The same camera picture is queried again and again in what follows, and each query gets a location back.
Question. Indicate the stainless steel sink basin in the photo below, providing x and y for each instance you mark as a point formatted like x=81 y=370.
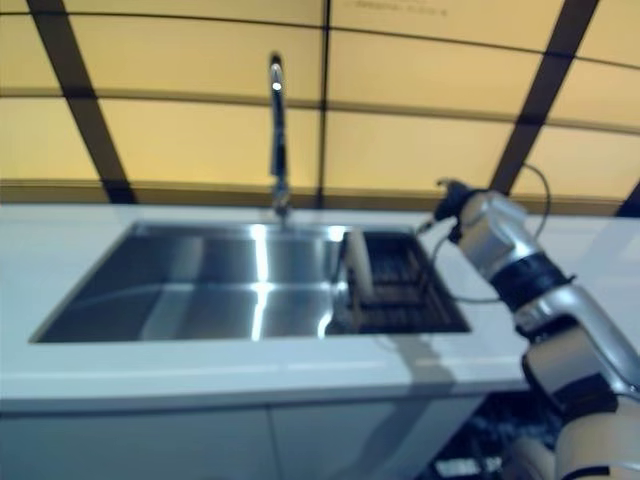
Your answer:
x=190 y=285

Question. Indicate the black dish drain rack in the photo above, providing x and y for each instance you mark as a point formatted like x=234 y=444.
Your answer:
x=400 y=280

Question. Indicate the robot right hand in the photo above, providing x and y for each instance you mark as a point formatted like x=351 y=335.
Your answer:
x=452 y=200

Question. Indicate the chrome gooseneck kitchen faucet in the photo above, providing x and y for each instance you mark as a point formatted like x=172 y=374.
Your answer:
x=279 y=140

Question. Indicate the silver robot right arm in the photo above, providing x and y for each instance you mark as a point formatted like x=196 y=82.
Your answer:
x=550 y=300

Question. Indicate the white cabinet door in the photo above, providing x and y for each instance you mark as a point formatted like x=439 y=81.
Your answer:
x=135 y=445
x=370 y=440

